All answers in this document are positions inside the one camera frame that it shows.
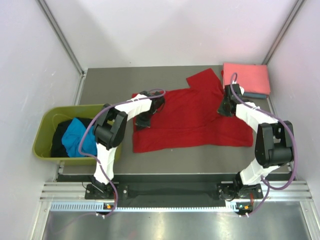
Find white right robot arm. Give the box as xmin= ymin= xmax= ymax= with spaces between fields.
xmin=217 ymin=84 xmax=296 ymax=198

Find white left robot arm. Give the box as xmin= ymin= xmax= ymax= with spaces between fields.
xmin=78 ymin=89 xmax=166 ymax=199

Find folded pink t shirt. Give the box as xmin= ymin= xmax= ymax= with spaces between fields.
xmin=222 ymin=62 xmax=271 ymax=95

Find cyan t shirt in bin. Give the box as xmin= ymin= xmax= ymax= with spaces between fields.
xmin=61 ymin=117 xmax=98 ymax=158

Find black t shirt in bin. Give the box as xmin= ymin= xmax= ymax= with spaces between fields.
xmin=50 ymin=117 xmax=95 ymax=158

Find green plastic bin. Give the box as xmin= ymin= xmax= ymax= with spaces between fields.
xmin=31 ymin=104 xmax=123 ymax=166

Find left aluminium corner post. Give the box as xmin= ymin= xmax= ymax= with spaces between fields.
xmin=36 ymin=0 xmax=85 ymax=77

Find aluminium corner post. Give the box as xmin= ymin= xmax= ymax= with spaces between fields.
xmin=36 ymin=0 xmax=85 ymax=77
xmin=261 ymin=0 xmax=307 ymax=65

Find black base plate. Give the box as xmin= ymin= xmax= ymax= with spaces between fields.
xmin=84 ymin=182 xmax=254 ymax=201

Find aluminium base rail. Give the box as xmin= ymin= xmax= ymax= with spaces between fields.
xmin=40 ymin=173 xmax=312 ymax=213

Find right aluminium corner post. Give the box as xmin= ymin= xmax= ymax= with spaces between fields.
xmin=261 ymin=0 xmax=307 ymax=65

